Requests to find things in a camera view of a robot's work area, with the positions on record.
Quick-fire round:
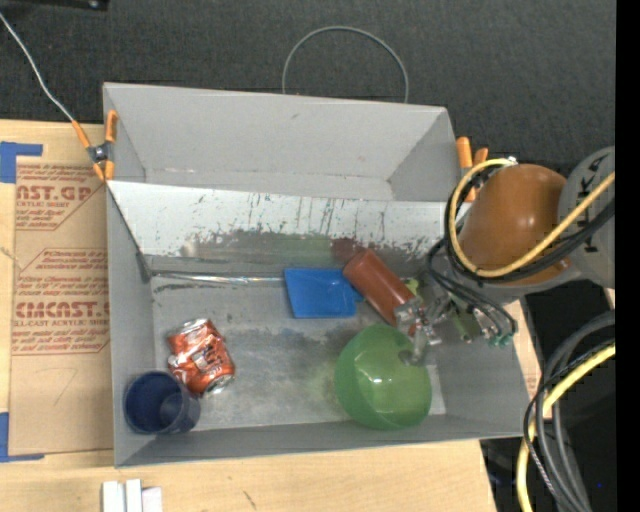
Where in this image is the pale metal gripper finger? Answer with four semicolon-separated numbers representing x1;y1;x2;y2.
393;301;427;331
408;319;444;364

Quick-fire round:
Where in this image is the red-brown cylinder bottle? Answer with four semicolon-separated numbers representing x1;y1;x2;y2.
342;248;424;327

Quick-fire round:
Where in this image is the green plastic bowl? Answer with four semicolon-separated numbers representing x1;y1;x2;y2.
333;323;433;431

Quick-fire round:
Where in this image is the grey metal bin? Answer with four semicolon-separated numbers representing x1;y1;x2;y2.
102;82;531;469

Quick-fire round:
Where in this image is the crushed orange drink can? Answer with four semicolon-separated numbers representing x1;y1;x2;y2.
166;318;237;399

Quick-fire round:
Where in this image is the dark blue cup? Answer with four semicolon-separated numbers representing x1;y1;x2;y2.
123;370;202;435

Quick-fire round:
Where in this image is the brown cardboard board red print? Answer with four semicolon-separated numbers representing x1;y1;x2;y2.
0;119;117;462

